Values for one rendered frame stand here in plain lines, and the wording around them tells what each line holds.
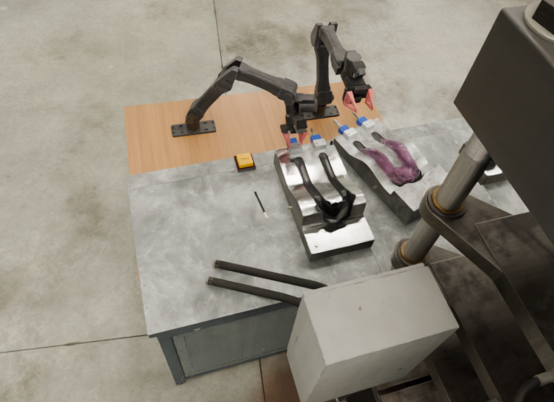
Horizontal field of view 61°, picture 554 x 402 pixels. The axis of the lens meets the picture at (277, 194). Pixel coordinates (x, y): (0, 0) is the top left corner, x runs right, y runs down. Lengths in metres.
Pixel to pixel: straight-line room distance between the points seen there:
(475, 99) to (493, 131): 0.07
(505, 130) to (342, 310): 0.47
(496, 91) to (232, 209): 1.29
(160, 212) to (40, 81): 2.14
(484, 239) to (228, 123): 1.41
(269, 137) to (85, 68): 2.05
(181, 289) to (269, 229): 0.41
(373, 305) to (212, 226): 0.98
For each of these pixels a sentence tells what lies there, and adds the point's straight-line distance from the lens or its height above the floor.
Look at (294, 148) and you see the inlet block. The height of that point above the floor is 0.92.
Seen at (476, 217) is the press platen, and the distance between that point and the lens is 1.16.
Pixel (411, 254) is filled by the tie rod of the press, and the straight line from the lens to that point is 1.30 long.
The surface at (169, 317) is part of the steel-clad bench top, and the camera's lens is 1.72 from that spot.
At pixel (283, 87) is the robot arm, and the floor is 1.17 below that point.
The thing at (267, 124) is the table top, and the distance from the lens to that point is 2.22.
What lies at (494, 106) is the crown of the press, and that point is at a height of 1.88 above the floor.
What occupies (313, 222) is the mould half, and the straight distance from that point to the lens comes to 1.81.
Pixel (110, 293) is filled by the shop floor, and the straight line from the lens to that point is 2.70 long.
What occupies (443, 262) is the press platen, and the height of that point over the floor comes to 1.29.
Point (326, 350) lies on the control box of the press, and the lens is 0.98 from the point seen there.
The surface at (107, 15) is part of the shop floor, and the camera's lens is 4.39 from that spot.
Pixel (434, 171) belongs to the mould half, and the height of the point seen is 0.91.
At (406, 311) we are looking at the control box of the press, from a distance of 1.06.
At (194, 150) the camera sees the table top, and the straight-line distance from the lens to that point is 2.12.
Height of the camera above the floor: 2.40
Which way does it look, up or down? 54 degrees down
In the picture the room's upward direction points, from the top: 7 degrees clockwise
